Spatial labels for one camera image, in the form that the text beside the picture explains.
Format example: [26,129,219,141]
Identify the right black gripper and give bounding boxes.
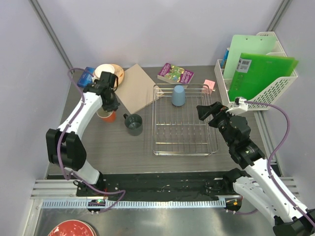
[197,101,239,147]

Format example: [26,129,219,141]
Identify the orange cup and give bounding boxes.
[96,108,116,122]

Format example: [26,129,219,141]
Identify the blue cup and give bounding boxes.
[172,85,186,107]

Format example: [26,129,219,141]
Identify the grey mug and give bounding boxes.
[123,114,143,136]

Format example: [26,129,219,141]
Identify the beige bird plate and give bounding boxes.
[111,64,125,85]

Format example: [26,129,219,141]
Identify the orange white bowl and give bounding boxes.
[94,64,115,79]

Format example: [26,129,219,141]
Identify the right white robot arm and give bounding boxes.
[196,98,315,236]

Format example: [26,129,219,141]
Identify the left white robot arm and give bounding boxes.
[46,71,120,196]

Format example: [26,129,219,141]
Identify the beige cardboard notebook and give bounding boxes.
[115,64,155,114]

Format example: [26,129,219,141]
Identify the blue Jane Eyre book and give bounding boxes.
[77,67,95,88]

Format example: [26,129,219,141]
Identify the blue book in organizer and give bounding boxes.
[220,48,230,69]

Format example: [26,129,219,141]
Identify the purple treehouse book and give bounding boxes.
[157,63,194,85]

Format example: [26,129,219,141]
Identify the bright green folder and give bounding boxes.
[228,53,299,101]

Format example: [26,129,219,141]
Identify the light green clipboard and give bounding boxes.
[222,34,278,79]

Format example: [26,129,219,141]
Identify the red round plate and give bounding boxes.
[48,220,96,236]

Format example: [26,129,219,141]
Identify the metal wire dish rack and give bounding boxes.
[152,84,219,156]

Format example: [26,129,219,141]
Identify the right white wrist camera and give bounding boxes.
[226,97,248,116]

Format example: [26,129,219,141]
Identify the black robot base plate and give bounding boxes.
[48,171,252,201]

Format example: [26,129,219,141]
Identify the slotted cable duct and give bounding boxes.
[42,199,226,209]

